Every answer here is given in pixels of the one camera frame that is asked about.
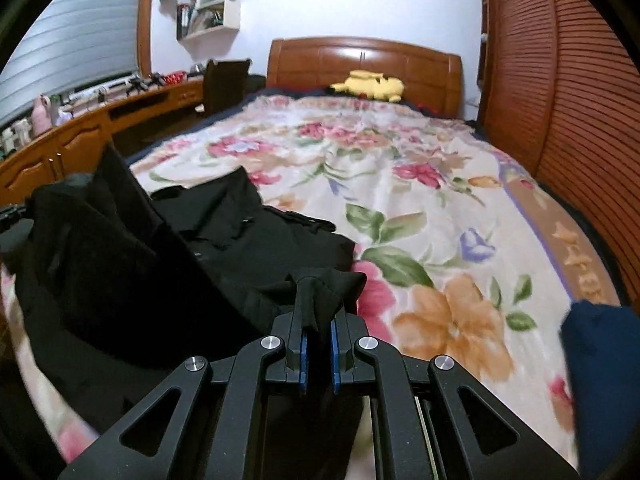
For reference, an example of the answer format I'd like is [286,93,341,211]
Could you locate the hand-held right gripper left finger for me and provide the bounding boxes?
[57,310,308,480]

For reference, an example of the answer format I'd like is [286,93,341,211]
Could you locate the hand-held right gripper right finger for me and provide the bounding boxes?
[330,312,583,480]

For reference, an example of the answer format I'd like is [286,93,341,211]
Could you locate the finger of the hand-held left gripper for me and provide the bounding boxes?
[0,204,35,233]

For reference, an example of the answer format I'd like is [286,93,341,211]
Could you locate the black buttoned coat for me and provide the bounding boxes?
[12,142,368,480]

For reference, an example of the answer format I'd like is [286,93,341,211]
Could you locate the long wooden desk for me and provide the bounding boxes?
[0,77,206,196]

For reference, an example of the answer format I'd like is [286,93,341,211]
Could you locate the pink bottle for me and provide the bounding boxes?
[31,95,53,136]

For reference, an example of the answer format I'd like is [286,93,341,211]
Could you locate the grey window blind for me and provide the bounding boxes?
[0,0,146,128]

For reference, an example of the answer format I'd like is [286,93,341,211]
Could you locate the black tripod stands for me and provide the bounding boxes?
[125,72,166,96]

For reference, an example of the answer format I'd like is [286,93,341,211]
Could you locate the floral blanket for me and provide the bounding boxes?
[0,92,626,480]

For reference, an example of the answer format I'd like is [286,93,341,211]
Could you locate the dark blue cloth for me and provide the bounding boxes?
[559,300,640,480]

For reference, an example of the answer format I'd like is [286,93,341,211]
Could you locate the dark wooden chair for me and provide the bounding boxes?
[202,58,252,116]

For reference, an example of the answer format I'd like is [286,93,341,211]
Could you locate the row of books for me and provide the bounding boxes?
[177,4,226,38]

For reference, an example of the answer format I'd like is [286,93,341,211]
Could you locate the yellow plush toy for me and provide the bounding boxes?
[327,70,405,103]

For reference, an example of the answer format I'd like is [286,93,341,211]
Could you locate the wooden bed headboard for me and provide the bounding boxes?
[266,36,463,118]

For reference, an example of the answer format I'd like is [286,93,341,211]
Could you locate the wooden louvered wardrobe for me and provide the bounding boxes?
[475,0,640,306]

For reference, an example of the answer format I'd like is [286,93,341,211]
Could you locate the white wall shelf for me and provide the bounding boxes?
[176,0,243,43]

